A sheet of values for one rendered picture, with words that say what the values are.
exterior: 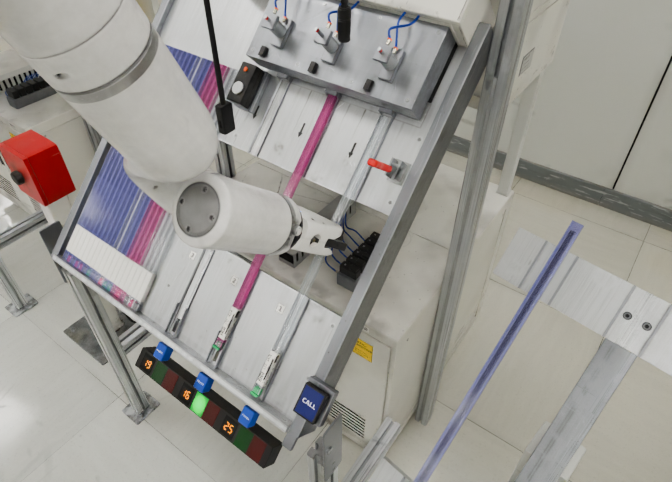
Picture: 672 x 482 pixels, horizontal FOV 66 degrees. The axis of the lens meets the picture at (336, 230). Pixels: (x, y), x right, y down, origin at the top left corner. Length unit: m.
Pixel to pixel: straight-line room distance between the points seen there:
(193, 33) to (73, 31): 0.79
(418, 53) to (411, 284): 0.58
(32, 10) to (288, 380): 0.67
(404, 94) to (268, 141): 0.28
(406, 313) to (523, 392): 0.79
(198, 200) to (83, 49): 0.23
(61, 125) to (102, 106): 1.66
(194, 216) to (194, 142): 0.12
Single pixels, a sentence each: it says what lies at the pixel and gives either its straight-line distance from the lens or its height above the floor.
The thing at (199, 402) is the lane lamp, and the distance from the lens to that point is 1.01.
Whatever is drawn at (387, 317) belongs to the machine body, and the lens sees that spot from 1.14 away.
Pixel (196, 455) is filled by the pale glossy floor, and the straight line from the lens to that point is 1.71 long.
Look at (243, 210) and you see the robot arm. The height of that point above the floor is 1.15.
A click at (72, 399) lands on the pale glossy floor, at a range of 1.94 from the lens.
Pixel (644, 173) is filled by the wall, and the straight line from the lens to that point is 2.58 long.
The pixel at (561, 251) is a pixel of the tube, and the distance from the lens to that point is 0.69.
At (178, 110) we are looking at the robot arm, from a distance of 0.46.
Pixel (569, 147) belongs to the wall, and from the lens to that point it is 2.60.
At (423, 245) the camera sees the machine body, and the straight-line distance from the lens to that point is 1.31.
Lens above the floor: 1.51
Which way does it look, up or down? 42 degrees down
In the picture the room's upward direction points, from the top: straight up
